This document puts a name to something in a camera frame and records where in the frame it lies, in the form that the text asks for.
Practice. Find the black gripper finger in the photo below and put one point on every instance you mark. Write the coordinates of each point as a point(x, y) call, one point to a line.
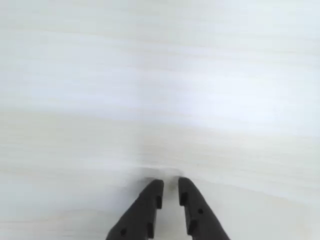
point(140, 215)
point(200, 212)

